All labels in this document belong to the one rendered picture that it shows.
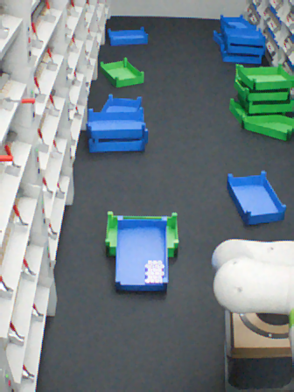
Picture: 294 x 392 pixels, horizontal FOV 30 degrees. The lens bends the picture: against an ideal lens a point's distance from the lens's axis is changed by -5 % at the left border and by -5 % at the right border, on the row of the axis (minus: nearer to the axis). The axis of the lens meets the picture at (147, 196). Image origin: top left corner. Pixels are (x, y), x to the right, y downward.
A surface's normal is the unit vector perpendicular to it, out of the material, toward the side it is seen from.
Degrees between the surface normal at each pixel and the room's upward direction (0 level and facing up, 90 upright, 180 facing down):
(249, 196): 0
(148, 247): 19
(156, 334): 0
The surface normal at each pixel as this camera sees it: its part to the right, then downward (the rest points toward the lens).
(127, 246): 0.02, -0.57
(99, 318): 0.02, -0.80
